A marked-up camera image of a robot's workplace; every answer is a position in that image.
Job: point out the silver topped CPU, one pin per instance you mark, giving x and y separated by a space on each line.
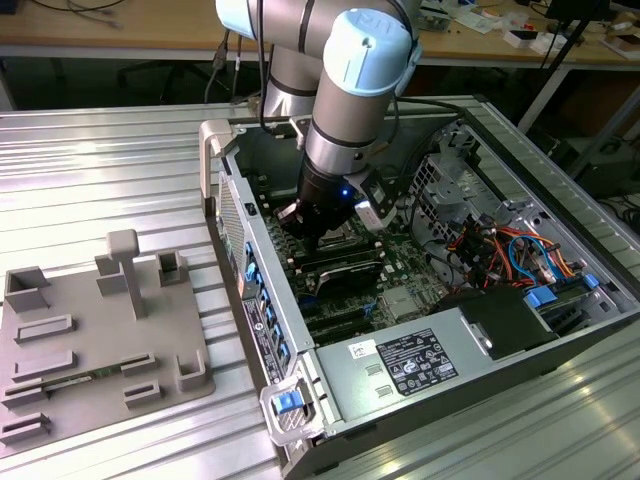
334 235

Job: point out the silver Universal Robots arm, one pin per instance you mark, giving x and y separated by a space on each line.
345 115

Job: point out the CPU socket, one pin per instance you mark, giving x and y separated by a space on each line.
350 243

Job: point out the installed RAM stick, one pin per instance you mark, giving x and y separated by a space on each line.
345 261

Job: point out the black expansion card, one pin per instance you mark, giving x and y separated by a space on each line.
350 277

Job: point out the open grey PC case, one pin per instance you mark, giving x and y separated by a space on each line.
277 290

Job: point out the green motherboard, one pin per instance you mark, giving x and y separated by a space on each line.
400 270

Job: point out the silver chipset heat sink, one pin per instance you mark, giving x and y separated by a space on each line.
401 303

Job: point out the perforated metal drive cage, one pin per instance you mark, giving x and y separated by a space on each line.
450 195

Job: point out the grey power supply unit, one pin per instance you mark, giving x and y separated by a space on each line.
350 395

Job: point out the black office chair base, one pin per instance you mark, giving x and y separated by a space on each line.
165 75

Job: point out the black plastic air shroud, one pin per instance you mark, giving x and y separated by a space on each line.
500 315

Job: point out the blue disk carrier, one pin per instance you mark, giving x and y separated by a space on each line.
542 298

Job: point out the wooden desk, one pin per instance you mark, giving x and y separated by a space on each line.
150 25

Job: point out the grey parts rack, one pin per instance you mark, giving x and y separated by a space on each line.
100 340

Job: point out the white box with black inlay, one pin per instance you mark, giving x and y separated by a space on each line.
522 37

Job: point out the green RAM stick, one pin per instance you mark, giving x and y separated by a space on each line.
102 372

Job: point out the small blue clip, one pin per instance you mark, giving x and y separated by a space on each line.
591 281

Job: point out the small silver wrist camera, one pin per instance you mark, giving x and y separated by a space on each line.
287 212

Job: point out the white wrist camera with mount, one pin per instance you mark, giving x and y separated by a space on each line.
375 210

